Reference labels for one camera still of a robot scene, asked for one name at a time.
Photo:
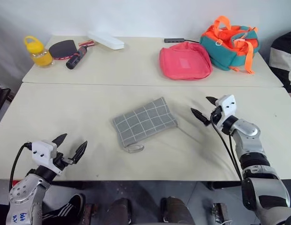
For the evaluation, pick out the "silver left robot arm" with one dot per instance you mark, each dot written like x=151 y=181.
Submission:
x=23 y=192

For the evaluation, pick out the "pink fabric bag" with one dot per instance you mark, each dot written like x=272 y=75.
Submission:
x=185 y=63

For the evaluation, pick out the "yellow-lidded jar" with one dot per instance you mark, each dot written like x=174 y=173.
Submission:
x=38 y=54

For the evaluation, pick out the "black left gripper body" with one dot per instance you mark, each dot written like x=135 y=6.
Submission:
x=59 y=160

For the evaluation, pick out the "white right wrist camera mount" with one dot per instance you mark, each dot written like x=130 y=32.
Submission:
x=226 y=104

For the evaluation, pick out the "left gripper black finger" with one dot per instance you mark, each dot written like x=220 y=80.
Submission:
x=80 y=152
x=60 y=139

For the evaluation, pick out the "grey checked fabric pouch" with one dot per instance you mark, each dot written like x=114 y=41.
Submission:
x=145 y=122

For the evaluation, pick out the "black table tennis paddle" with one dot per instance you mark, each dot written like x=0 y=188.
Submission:
x=62 y=49

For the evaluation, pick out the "black cylindrical bottle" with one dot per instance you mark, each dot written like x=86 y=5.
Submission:
x=76 y=58

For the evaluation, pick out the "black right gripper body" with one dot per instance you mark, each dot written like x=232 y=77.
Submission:
x=216 y=114

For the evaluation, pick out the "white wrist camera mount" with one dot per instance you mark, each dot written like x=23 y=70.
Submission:
x=226 y=104
x=42 y=150

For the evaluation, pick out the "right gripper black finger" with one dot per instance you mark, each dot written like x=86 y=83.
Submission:
x=201 y=116
x=212 y=101

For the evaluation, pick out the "white oblong box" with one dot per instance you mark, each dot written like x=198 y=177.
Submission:
x=105 y=40

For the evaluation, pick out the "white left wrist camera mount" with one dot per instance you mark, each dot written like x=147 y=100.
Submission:
x=42 y=150

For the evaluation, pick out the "black sneaker with white stripes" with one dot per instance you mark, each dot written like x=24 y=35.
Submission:
x=65 y=209

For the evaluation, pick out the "teal and orange bag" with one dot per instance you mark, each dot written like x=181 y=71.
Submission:
x=227 y=50

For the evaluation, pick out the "black and white seated person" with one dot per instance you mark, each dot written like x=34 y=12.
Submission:
x=284 y=58

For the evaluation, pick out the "black object beside table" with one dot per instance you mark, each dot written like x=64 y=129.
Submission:
x=2 y=97

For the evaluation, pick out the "grey USB hub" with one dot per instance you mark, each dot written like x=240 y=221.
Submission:
x=174 y=40

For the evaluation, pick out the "rusty metal block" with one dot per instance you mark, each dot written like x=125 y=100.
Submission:
x=90 y=213
x=219 y=213

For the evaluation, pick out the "dark rounded shape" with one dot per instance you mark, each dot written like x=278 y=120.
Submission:
x=119 y=211
x=177 y=211

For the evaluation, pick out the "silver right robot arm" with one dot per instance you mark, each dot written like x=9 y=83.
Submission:
x=260 y=185

